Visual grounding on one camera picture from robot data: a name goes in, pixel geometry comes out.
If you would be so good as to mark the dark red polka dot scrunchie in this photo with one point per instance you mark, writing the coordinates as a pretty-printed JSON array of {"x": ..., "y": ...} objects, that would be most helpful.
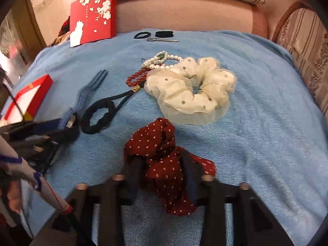
[{"x": 156, "y": 143}]

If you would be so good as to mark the light blue towel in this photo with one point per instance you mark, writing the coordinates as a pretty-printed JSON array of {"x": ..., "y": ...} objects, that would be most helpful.
[{"x": 256, "y": 120}]

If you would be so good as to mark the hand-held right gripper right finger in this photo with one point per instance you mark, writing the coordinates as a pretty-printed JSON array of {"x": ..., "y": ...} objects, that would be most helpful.
[{"x": 191, "y": 178}]

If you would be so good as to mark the pile of clothes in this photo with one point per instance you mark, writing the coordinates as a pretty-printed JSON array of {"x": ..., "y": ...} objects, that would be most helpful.
[{"x": 62, "y": 34}]

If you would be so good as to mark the white tube with blue print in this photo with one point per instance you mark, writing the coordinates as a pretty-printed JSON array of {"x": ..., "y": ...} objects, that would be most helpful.
[{"x": 25, "y": 174}]

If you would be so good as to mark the cream dotted organza scrunchie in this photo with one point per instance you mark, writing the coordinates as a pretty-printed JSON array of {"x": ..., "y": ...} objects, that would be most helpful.
[{"x": 179, "y": 94}]

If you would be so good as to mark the pink sofa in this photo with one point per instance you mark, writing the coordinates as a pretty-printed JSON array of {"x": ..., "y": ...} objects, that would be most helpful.
[{"x": 184, "y": 15}]

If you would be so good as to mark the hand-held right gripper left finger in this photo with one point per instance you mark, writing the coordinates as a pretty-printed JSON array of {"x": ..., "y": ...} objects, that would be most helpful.
[{"x": 135, "y": 175}]

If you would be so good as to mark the blue hair clip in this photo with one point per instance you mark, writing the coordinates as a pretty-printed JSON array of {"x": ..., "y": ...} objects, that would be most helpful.
[{"x": 84, "y": 92}]

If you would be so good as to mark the striped floral sofa cushion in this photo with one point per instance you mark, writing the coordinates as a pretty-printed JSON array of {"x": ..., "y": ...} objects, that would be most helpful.
[{"x": 305, "y": 53}]

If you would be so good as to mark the red and white box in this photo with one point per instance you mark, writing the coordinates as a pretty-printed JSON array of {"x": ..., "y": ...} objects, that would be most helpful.
[{"x": 30, "y": 94}]

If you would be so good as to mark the red floral box lid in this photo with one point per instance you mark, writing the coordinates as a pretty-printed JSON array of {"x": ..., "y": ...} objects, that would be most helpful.
[{"x": 94, "y": 18}]

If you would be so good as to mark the silver metal hair clip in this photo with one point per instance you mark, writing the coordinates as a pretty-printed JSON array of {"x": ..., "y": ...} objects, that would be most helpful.
[{"x": 161, "y": 40}]

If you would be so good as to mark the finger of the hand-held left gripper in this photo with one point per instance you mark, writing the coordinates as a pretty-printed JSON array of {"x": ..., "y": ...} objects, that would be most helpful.
[{"x": 68, "y": 134}]

